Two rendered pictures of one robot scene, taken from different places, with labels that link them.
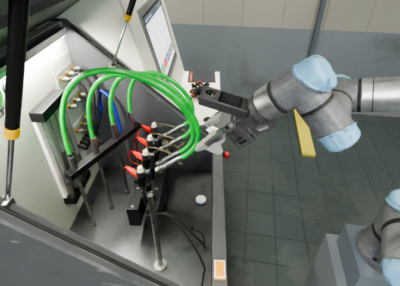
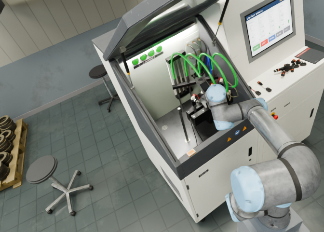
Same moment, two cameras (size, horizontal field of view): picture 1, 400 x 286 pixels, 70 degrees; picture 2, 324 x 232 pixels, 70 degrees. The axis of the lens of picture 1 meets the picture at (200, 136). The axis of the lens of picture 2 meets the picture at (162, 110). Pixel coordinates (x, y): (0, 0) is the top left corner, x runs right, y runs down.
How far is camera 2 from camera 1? 90 cm
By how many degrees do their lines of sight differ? 53
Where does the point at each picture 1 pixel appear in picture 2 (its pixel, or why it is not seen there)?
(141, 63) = (227, 45)
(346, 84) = (249, 104)
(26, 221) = (133, 95)
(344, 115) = (220, 115)
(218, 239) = (203, 144)
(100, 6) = (213, 13)
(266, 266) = not seen: hidden behind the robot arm
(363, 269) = not seen: hidden behind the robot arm
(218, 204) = (220, 132)
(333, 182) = not seen: outside the picture
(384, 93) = (252, 117)
